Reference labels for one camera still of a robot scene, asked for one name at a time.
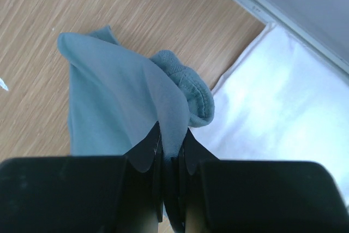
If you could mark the white folded t-shirt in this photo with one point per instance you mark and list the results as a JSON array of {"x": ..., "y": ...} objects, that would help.
[{"x": 279, "y": 101}]

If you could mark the blue t-shirt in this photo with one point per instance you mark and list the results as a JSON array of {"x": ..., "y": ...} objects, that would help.
[{"x": 116, "y": 96}]

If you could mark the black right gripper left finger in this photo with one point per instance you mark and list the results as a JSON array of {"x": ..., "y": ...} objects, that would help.
[{"x": 144, "y": 202}]

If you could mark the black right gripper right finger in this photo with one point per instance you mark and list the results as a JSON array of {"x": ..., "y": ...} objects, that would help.
[{"x": 191, "y": 199}]

